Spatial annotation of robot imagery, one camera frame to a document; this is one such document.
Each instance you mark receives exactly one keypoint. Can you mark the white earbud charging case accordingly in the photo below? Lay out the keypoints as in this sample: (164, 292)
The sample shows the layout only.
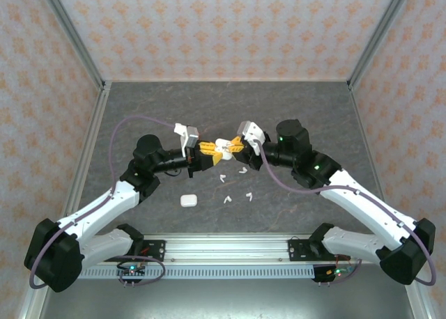
(188, 200)
(223, 145)

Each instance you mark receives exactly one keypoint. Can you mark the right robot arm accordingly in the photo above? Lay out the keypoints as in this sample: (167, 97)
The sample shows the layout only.
(366, 207)

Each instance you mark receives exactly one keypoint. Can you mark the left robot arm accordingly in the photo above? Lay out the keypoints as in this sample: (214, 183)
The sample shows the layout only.
(101, 207)

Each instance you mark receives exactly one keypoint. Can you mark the controller board with LED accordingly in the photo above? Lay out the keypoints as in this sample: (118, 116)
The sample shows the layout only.
(132, 272)
(324, 273)

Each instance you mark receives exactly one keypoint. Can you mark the grey metal sheet panel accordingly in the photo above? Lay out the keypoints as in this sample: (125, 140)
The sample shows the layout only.
(226, 298)

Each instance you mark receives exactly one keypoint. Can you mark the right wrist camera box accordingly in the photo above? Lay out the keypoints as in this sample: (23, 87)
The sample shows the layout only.
(252, 132)

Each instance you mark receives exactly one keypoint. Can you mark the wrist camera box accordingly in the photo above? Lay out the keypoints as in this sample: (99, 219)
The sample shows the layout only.
(191, 138)
(252, 132)

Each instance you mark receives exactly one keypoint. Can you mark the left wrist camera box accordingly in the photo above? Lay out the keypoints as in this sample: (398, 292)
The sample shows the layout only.
(191, 138)

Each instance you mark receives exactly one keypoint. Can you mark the aluminium side rail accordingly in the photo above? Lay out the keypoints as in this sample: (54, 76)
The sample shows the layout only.
(92, 124)
(364, 124)

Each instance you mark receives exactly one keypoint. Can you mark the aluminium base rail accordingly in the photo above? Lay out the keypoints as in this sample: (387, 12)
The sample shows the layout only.
(226, 249)

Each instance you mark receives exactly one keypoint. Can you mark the aluminium corner post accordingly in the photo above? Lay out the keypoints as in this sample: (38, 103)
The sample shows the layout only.
(378, 37)
(75, 37)

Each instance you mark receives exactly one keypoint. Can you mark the aluminium frame leg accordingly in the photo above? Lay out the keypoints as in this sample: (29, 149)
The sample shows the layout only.
(416, 301)
(29, 308)

